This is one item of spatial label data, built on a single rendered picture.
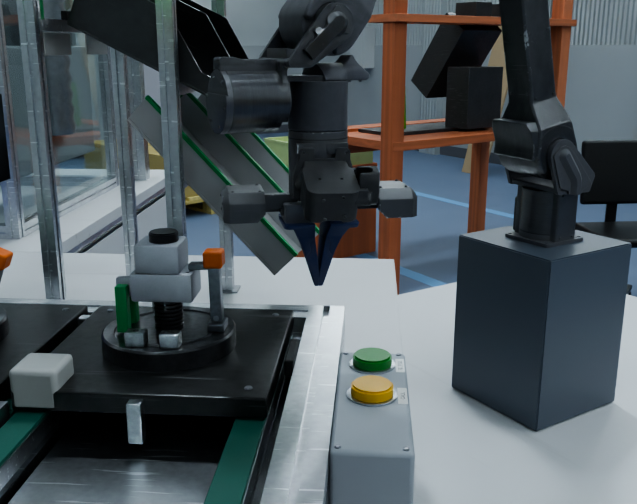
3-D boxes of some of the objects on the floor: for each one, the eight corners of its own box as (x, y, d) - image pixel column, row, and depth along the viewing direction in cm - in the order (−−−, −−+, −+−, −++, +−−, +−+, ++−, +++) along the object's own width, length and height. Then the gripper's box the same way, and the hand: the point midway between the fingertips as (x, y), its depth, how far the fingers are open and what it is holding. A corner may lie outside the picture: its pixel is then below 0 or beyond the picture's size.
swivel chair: (696, 318, 368) (720, 146, 346) (633, 342, 338) (655, 156, 316) (601, 290, 410) (617, 136, 388) (537, 310, 380) (550, 143, 358)
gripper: (403, 124, 77) (399, 272, 81) (218, 128, 74) (223, 280, 78) (421, 131, 71) (415, 289, 75) (221, 134, 68) (226, 299, 72)
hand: (317, 252), depth 75 cm, fingers closed
